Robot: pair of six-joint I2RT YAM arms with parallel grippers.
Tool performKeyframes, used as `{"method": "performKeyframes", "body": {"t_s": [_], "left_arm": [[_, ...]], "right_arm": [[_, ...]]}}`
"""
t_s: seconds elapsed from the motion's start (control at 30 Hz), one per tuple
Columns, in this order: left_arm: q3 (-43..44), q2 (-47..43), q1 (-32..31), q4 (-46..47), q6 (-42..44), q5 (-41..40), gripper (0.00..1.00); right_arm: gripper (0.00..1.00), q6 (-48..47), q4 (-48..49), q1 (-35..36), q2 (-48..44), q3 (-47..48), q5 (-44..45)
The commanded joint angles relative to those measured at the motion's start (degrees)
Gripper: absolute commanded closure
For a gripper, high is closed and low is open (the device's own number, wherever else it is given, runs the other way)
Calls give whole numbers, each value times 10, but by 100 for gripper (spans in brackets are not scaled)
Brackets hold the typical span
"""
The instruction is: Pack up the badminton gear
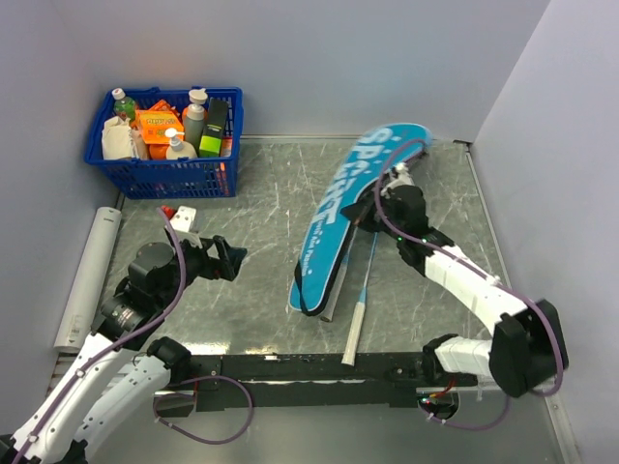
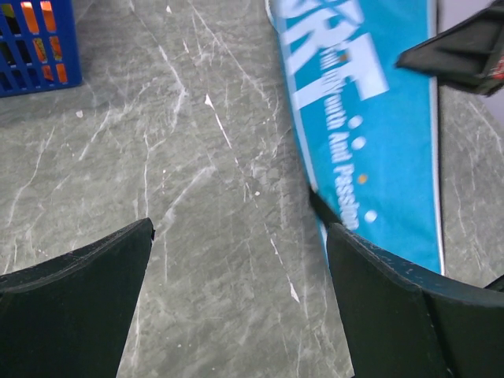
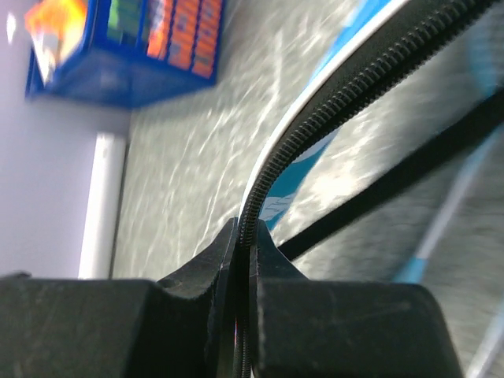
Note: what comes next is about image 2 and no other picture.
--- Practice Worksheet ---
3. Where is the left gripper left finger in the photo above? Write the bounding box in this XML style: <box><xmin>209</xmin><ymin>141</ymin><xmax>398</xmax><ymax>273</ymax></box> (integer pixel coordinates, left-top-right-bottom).
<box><xmin>1</xmin><ymin>218</ymin><xmax>154</xmax><ymax>377</ymax></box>

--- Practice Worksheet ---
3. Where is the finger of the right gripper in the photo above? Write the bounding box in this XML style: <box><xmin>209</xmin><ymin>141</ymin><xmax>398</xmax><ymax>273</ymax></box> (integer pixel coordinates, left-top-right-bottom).
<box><xmin>396</xmin><ymin>3</ymin><xmax>503</xmax><ymax>95</ymax></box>

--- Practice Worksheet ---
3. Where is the blue plastic shopping basket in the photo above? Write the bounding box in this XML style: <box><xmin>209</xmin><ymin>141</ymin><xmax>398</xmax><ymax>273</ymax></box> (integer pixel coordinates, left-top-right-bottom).
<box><xmin>1</xmin><ymin>0</ymin><xmax>83</xmax><ymax>98</ymax></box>

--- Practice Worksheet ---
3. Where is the blue SPORT racket cover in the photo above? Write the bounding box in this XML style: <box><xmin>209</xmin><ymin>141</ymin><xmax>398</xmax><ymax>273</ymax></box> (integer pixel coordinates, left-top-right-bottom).
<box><xmin>265</xmin><ymin>1</ymin><xmax>445</xmax><ymax>273</ymax></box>

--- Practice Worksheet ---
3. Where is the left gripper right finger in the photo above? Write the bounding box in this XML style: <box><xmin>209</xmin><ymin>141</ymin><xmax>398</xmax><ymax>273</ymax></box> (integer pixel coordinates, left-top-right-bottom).
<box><xmin>328</xmin><ymin>224</ymin><xmax>503</xmax><ymax>377</ymax></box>

